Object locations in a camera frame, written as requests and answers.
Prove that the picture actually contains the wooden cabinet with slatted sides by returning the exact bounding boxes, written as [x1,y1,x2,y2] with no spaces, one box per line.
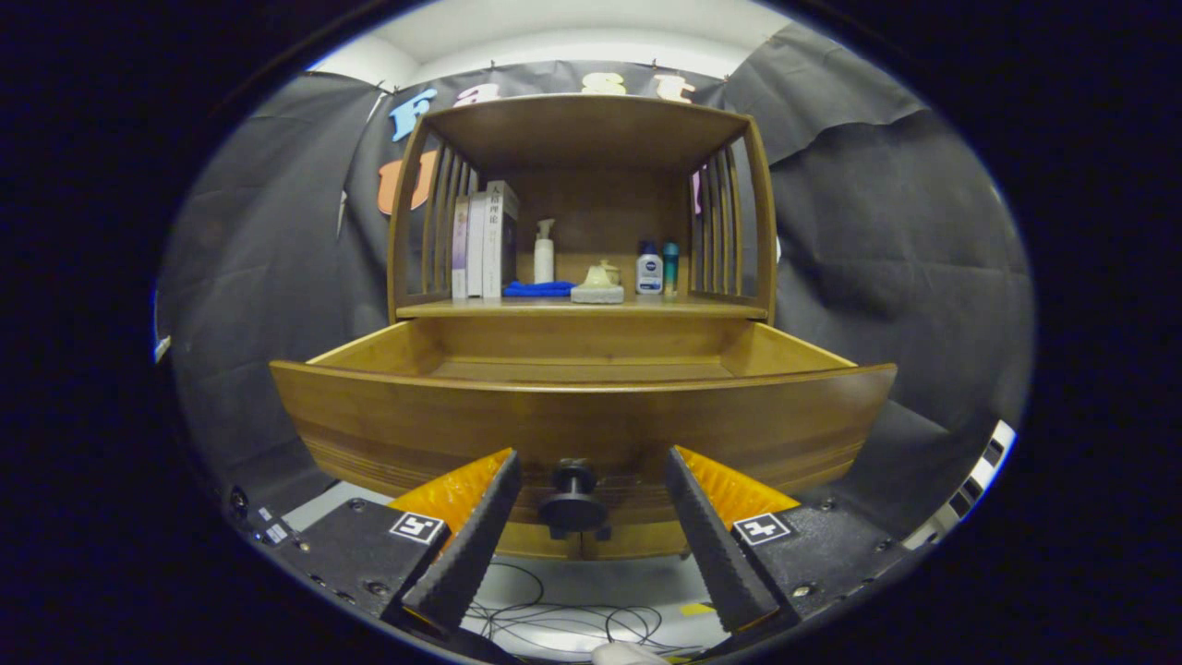
[386,94,778,562]

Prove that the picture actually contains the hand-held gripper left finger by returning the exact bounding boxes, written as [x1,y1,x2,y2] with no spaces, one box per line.
[272,448,524,638]

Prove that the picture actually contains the black floor cables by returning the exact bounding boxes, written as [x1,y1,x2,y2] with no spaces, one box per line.
[462,559,703,659]

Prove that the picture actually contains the thick white and black book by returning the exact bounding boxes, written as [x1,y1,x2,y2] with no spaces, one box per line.
[482,181,520,299]

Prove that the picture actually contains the white rounded object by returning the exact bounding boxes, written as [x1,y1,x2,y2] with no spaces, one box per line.
[591,642,670,665]

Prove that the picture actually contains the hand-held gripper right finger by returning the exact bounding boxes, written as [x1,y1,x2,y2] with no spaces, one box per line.
[665,445,915,636]

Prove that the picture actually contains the wooden drawer with black knob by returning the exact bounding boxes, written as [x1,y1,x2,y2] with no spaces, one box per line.
[270,319,899,541]

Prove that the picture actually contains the thin purple and white book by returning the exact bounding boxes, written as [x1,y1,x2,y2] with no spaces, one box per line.
[451,196,470,299]

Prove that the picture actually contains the wooden countertop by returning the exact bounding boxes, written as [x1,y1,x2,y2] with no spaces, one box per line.
[397,294,769,321]

